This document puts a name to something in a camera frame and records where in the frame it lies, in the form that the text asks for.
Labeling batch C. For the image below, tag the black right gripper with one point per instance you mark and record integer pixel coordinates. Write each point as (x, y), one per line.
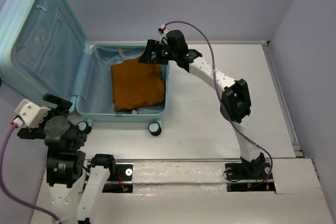
(153, 45)

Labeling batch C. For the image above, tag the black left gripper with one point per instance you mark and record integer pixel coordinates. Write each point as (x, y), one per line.
(63, 103)

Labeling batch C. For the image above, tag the brown cloth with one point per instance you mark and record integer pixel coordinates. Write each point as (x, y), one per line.
(136, 85)

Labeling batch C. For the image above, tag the light blue hard-shell suitcase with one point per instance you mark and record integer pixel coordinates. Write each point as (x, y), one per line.
(44, 49)

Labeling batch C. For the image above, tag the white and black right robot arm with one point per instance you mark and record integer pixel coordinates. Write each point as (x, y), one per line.
(233, 94)

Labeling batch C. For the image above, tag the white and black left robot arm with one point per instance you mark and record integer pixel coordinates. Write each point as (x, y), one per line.
(65, 160)

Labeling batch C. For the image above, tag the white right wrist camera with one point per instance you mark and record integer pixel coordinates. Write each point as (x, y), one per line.
(163, 31)

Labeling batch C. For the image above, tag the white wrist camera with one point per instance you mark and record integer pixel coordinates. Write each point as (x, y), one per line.
(29, 114)
(163, 31)

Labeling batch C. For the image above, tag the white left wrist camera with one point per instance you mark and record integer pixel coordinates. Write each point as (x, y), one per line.
(29, 114)

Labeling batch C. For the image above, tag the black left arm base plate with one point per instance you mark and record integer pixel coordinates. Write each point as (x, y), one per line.
(121, 181)

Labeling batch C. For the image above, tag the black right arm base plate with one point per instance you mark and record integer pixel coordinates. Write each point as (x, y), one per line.
(238, 181)

